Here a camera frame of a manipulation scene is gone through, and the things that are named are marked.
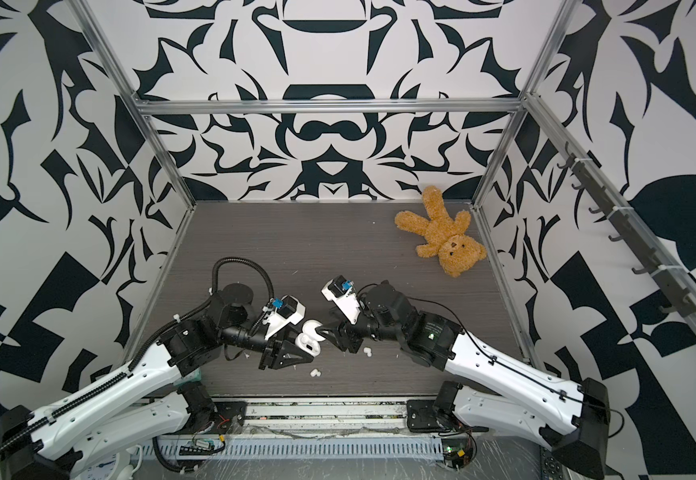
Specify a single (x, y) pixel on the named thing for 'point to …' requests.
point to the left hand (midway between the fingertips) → (314, 346)
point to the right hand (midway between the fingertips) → (324, 320)
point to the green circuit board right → (457, 452)
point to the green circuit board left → (201, 447)
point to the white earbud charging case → (310, 340)
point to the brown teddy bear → (444, 234)
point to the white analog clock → (110, 468)
